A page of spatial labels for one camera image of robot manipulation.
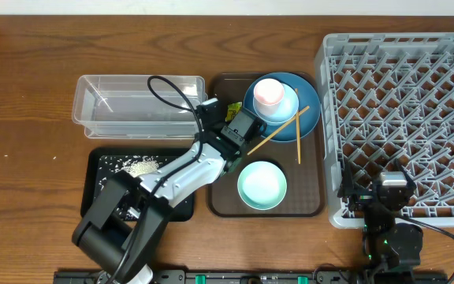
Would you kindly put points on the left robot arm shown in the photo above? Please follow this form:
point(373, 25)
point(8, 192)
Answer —
point(122, 228)

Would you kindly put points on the wooden chopstick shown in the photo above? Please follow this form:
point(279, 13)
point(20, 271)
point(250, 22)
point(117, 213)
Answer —
point(297, 120)

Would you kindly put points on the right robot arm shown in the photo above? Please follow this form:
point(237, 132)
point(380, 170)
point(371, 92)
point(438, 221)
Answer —
point(393, 248)

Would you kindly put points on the pink cup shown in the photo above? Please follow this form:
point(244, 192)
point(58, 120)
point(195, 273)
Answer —
point(269, 92)

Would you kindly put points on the grey dishwasher rack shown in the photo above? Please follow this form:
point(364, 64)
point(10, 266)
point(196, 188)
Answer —
point(387, 99)

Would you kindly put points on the light blue bowl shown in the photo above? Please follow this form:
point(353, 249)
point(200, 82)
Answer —
point(286, 109)

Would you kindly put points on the brown serving tray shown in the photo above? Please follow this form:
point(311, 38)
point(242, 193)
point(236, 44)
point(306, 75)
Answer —
point(305, 193)

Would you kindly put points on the mint green bowl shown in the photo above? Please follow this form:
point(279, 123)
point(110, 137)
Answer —
point(262, 185)

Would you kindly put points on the wooden chopstick diagonal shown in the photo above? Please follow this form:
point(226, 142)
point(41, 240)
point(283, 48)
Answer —
point(274, 133)

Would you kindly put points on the yellow green snack wrapper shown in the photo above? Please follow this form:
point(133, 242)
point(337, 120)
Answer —
point(232, 110)

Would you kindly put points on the dark blue plate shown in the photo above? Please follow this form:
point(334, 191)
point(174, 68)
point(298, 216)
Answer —
point(307, 97)

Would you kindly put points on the pile of white rice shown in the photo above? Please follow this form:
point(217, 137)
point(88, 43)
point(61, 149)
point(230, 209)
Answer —
point(140, 165)

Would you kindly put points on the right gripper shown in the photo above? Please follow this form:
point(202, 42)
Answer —
point(362, 195)

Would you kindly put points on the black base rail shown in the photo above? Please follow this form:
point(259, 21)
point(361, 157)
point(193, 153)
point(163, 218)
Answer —
point(331, 277)

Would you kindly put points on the clear plastic waste bin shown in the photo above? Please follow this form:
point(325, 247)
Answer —
point(123, 107)

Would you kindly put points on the black plastic tray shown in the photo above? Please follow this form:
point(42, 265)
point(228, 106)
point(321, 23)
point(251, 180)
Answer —
point(182, 212)

